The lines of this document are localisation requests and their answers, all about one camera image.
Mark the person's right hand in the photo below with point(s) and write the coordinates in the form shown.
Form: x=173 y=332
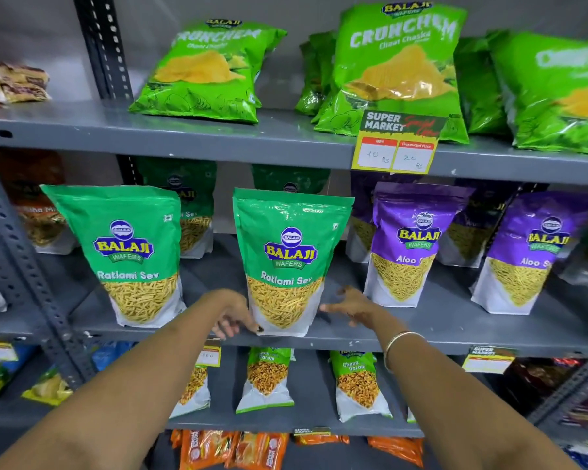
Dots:
x=365 y=310

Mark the person's left hand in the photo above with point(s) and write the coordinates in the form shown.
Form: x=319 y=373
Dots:
x=230 y=308

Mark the person's left fingers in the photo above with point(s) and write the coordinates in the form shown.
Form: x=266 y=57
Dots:
x=233 y=328

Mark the person's right fingers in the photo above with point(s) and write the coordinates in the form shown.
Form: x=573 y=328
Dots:
x=340 y=304

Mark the person's right forearm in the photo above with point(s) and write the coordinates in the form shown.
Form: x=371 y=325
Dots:
x=460 y=406

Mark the person's left forearm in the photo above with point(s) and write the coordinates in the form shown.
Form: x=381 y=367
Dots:
x=117 y=386

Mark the green and white chana pouch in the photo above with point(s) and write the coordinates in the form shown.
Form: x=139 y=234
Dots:
x=267 y=381
x=360 y=386
x=193 y=391

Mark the silver bangle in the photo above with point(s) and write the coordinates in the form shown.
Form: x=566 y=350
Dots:
x=393 y=341

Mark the green sev pouch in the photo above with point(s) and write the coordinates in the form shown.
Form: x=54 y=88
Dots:
x=122 y=244
x=294 y=178
x=196 y=205
x=290 y=249

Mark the grey metal shelf board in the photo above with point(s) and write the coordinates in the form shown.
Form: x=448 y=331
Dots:
x=451 y=323
x=313 y=386
x=201 y=136

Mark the purple sev pouch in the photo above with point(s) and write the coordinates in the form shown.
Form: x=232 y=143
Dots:
x=475 y=225
x=361 y=215
x=529 y=249
x=409 y=239

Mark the orange snack packet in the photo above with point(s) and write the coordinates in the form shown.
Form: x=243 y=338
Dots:
x=399 y=450
x=321 y=439
x=206 y=450
x=259 y=451

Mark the yellow and black price tag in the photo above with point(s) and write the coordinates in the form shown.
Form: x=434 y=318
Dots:
x=397 y=144

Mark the dark red snack packet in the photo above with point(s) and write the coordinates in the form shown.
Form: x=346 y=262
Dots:
x=534 y=386

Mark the grey slotted shelf upright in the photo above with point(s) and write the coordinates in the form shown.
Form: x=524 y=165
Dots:
x=105 y=48
x=563 y=391
x=14 y=269

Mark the green chips bag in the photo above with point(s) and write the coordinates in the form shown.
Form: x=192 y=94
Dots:
x=316 y=73
x=208 y=73
x=478 y=88
x=558 y=97
x=397 y=63

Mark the orange snack pouch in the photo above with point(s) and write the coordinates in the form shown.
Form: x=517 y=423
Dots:
x=34 y=200

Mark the brown snack packet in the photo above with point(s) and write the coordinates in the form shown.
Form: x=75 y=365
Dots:
x=14 y=83

